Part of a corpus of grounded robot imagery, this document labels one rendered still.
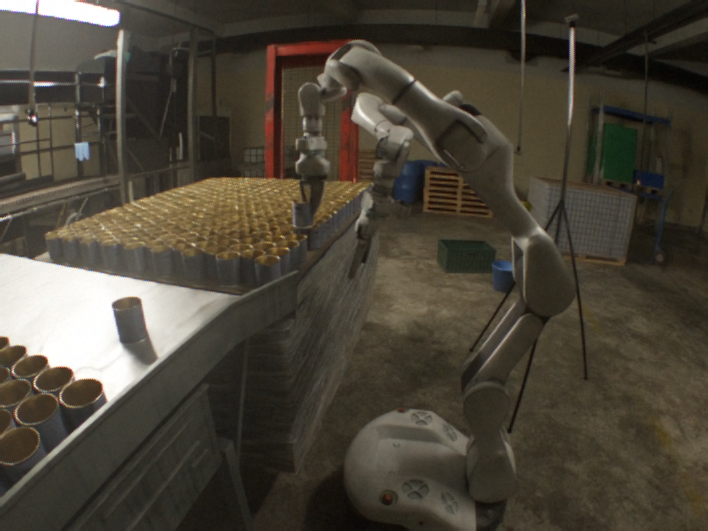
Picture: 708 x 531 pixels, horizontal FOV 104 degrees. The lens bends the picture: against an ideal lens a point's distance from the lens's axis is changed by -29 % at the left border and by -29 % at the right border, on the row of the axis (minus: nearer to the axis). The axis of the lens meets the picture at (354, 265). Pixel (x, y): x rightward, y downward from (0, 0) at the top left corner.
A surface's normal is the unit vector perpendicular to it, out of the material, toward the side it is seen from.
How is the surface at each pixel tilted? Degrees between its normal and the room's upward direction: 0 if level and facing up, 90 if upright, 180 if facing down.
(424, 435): 73
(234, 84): 90
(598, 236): 88
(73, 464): 90
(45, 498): 90
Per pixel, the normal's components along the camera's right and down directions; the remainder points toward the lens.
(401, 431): -0.17, 0.05
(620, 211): -0.24, 0.34
